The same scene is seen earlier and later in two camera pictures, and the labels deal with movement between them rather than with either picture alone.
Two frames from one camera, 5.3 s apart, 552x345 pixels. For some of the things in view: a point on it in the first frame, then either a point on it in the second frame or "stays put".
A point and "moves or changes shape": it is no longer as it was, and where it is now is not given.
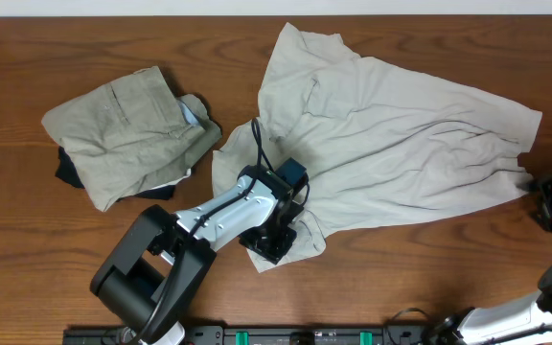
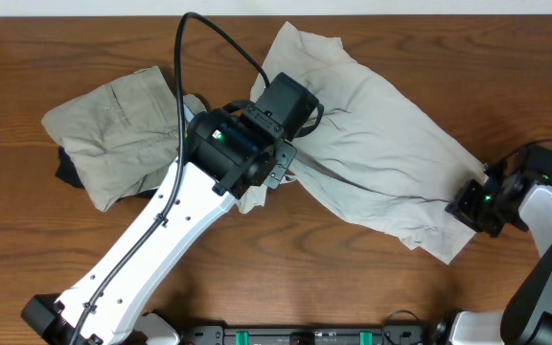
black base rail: [271, 334] stays put
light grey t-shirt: [375, 137] moves or changes shape
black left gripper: [266, 243] to [281, 165]
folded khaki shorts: [132, 135] stays put
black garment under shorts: [67, 171] stays put
